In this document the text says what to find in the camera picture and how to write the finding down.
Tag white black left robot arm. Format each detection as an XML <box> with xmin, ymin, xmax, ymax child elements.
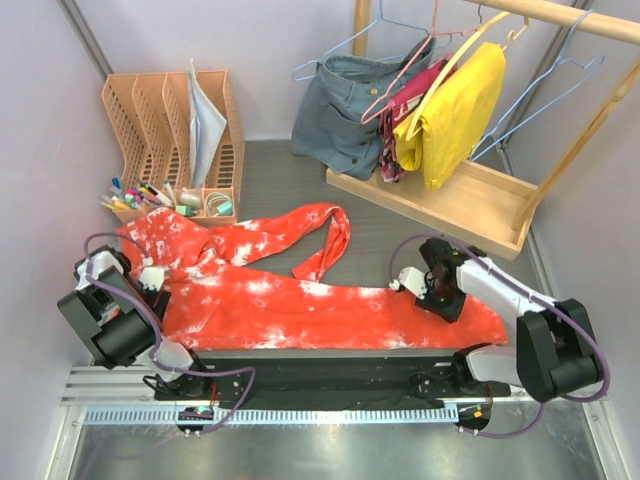
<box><xmin>57</xmin><ymin>245</ymin><xmax>214</xmax><ymax>400</ymax></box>

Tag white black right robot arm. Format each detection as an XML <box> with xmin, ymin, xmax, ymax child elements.
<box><xmin>416</xmin><ymin>237</ymin><xmax>611</xmax><ymax>403</ymax></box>

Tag orange tie-dye trousers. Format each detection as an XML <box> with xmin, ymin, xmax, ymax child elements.
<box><xmin>120</xmin><ymin>203</ymin><xmax>507</xmax><ymax>350</ymax></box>

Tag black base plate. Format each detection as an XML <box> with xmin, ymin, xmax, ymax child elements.
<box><xmin>152</xmin><ymin>355</ymin><xmax>512</xmax><ymax>414</ymax></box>

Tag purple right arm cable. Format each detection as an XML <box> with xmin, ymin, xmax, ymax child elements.
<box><xmin>387</xmin><ymin>234</ymin><xmax>612</xmax><ymax>437</ymax></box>

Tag blue denim shorts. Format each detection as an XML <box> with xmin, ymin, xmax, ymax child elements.
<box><xmin>291</xmin><ymin>39</ymin><xmax>436</xmax><ymax>180</ymax></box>

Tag magenta patterned garment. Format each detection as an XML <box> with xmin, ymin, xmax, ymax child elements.
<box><xmin>377</xmin><ymin>53</ymin><xmax>457</xmax><ymax>184</ymax></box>

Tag wooden clothes rack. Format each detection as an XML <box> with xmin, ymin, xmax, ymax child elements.
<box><xmin>326</xmin><ymin>1</ymin><xmax>639</xmax><ymax>260</ymax></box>

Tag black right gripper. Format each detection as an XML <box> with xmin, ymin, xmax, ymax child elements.
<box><xmin>416</xmin><ymin>276</ymin><xmax>467</xmax><ymax>323</ymax></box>

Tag yellow garment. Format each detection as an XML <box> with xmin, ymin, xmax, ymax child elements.
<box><xmin>392</xmin><ymin>41</ymin><xmax>507</xmax><ymax>191</ymax></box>

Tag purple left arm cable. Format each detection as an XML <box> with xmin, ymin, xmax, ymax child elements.
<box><xmin>82</xmin><ymin>230</ymin><xmax>257</xmax><ymax>437</ymax></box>

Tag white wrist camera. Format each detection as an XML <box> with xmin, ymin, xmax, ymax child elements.
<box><xmin>389</xmin><ymin>267</ymin><xmax>428</xmax><ymax>298</ymax></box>
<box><xmin>138</xmin><ymin>266</ymin><xmax>170</xmax><ymax>292</ymax></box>

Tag orange plastic file organizer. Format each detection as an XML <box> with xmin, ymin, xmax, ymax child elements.
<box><xmin>102</xmin><ymin>70</ymin><xmax>245</xmax><ymax>227</ymax></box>

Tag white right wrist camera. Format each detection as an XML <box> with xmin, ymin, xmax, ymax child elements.
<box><xmin>389</xmin><ymin>267</ymin><xmax>428</xmax><ymax>298</ymax></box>

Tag blue wire hanger right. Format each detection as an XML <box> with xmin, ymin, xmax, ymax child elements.
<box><xmin>469</xmin><ymin>8</ymin><xmax>607</xmax><ymax>159</ymax></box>

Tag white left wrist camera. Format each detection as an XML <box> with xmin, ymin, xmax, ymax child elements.
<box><xmin>138</xmin><ymin>266</ymin><xmax>170</xmax><ymax>292</ymax></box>

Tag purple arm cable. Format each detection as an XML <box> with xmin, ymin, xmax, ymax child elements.
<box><xmin>387</xmin><ymin>234</ymin><xmax>612</xmax><ymax>437</ymax></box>
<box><xmin>82</xmin><ymin>230</ymin><xmax>257</xmax><ymax>437</ymax></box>

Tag bunch of coloured pens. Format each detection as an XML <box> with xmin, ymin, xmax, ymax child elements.
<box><xmin>99</xmin><ymin>177</ymin><xmax>175</xmax><ymax>215</ymax></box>

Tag pink wire hanger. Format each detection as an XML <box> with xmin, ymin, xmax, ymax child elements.
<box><xmin>360</xmin><ymin>0</ymin><xmax>481</xmax><ymax>126</ymax></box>

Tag yellow wooden hanger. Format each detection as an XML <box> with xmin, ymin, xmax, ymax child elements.
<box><xmin>404</xmin><ymin>10</ymin><xmax>514</xmax><ymax>141</ymax></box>

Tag white papers in organizer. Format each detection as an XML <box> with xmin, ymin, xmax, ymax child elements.
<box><xmin>187</xmin><ymin>59</ymin><xmax>227</xmax><ymax>188</ymax></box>

